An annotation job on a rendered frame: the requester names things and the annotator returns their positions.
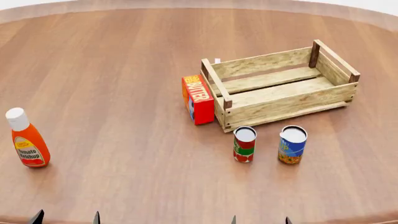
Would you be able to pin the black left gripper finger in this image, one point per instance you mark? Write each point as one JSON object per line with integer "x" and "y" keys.
{"x": 38, "y": 219}
{"x": 97, "y": 219}

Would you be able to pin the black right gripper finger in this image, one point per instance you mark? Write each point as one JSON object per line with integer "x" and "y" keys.
{"x": 234, "y": 221}
{"x": 288, "y": 221}

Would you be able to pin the orange tomato ketchup bottle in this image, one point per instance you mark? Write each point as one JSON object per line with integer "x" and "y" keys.
{"x": 31, "y": 147}

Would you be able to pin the red green tomato sauce can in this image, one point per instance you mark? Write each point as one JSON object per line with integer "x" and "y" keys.
{"x": 244, "y": 147}

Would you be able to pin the wooden slatted crate tray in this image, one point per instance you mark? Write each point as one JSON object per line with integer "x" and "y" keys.
{"x": 280, "y": 93}

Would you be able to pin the blue soup can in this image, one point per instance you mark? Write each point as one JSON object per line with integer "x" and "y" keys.
{"x": 291, "y": 147}

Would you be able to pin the red butter box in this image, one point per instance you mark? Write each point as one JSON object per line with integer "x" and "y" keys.
{"x": 200, "y": 102}

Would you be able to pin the small white object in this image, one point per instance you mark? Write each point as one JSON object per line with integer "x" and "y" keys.
{"x": 217, "y": 60}

